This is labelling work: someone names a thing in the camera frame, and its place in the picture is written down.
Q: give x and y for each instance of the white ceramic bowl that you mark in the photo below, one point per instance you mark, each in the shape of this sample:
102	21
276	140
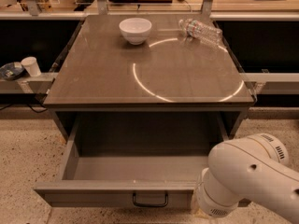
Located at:
135	30

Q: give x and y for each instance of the white paper cup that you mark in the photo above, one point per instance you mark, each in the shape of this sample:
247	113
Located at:
31	66

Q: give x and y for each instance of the black top drawer handle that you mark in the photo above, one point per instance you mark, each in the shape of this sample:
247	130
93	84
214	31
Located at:
146	200

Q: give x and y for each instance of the dark round dish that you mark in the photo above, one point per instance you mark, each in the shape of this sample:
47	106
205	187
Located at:
11	71

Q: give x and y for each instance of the clear plastic water bottle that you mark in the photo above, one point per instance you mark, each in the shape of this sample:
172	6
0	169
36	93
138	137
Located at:
205	33

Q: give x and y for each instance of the grey top drawer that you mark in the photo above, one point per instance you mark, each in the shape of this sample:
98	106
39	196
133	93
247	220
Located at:
112	155

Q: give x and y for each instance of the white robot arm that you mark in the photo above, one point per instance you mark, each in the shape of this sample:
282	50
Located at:
253	168

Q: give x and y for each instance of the grey drawer cabinet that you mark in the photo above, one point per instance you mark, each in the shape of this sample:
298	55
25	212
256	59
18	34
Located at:
168	72

